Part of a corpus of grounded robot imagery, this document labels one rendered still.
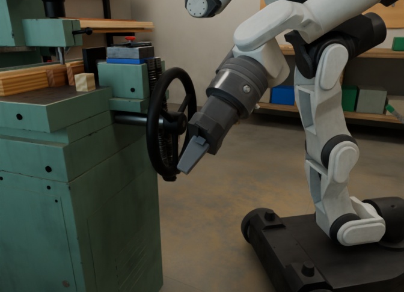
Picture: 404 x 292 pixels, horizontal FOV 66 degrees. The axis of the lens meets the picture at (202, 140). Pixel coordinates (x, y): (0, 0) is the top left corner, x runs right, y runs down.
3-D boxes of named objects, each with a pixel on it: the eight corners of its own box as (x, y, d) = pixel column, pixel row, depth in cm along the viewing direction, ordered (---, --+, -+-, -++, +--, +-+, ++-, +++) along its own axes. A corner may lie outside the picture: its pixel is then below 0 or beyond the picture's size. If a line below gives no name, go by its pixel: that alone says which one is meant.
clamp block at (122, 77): (142, 100, 81) (140, 65, 78) (98, 97, 85) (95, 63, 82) (166, 90, 94) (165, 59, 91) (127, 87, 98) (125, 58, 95)
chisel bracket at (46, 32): (67, 53, 82) (62, 18, 79) (25, 51, 86) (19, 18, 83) (85, 51, 89) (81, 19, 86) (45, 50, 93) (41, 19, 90)
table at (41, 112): (87, 139, 62) (83, 109, 60) (-25, 124, 71) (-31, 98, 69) (193, 87, 116) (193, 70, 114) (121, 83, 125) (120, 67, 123)
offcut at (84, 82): (88, 91, 76) (85, 75, 75) (76, 91, 77) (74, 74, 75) (95, 89, 80) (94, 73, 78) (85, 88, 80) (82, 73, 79)
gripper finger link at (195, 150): (173, 165, 51) (194, 135, 52) (190, 176, 50) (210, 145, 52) (172, 163, 49) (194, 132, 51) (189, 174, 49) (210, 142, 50)
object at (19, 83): (5, 96, 71) (1, 79, 70) (-2, 95, 72) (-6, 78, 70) (140, 66, 126) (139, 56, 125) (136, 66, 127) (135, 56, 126)
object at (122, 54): (139, 63, 79) (138, 41, 78) (103, 62, 83) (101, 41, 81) (162, 59, 91) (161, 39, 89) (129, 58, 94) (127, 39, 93)
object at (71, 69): (74, 85, 84) (71, 66, 82) (68, 85, 85) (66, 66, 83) (109, 77, 99) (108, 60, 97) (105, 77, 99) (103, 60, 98)
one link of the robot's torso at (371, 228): (351, 217, 145) (356, 192, 141) (383, 244, 127) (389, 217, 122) (311, 222, 141) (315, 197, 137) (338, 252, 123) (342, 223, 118)
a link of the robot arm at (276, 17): (258, 83, 57) (326, 41, 54) (237, 47, 51) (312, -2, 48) (247, 66, 62) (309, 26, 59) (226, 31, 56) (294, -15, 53)
